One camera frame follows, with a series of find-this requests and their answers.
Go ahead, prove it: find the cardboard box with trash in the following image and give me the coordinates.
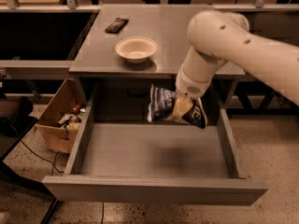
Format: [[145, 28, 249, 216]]
[[36, 78, 85, 153]]

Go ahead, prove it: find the blue chip bag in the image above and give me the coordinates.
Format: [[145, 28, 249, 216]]
[[148, 85, 207, 129]]

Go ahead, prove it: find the black floor cable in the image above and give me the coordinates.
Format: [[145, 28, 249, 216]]
[[18, 138, 65, 175]]

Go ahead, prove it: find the black snack bar wrapper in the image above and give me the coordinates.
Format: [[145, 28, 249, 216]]
[[105, 18, 129, 34]]

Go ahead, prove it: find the red can in box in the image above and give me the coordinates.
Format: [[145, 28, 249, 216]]
[[70, 102, 83, 115]]

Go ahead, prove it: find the grey cabinet counter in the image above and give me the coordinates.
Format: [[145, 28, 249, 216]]
[[68, 3, 247, 110]]

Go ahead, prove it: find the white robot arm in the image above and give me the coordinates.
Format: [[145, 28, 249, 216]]
[[176, 10, 299, 105]]

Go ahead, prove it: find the open grey top drawer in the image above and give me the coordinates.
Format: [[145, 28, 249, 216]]
[[43, 83, 268, 206]]

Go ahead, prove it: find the white paper bowl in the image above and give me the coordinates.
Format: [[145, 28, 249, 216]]
[[115, 36, 157, 63]]

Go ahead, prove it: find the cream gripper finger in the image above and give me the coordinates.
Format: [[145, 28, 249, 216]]
[[172, 96, 192, 120]]

